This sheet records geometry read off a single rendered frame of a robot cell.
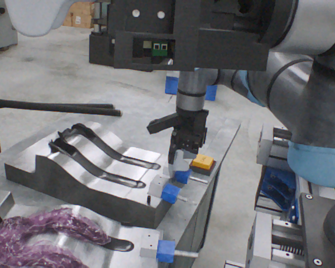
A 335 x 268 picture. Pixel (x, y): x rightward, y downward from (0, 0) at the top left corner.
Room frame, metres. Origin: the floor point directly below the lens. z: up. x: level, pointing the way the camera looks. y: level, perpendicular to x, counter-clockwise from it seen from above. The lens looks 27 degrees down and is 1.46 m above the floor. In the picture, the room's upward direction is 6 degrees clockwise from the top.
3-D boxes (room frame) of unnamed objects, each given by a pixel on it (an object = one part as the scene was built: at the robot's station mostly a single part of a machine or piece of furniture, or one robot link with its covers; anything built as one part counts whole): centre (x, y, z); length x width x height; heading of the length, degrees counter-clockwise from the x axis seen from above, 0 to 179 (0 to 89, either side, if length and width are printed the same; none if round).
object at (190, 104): (0.87, -0.05, 1.12); 0.08 x 0.08 x 0.05
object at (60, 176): (0.90, 0.20, 0.87); 0.50 x 0.26 x 0.14; 71
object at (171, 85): (4.04, -0.24, 0.11); 0.61 x 0.41 x 0.22; 81
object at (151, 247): (0.59, -0.04, 0.86); 0.13 x 0.05 x 0.05; 88
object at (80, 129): (0.88, 0.19, 0.92); 0.35 x 0.16 x 0.09; 71
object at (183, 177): (0.86, -0.07, 0.89); 0.13 x 0.05 x 0.05; 71
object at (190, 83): (0.86, -0.05, 1.20); 0.09 x 0.08 x 0.11; 121
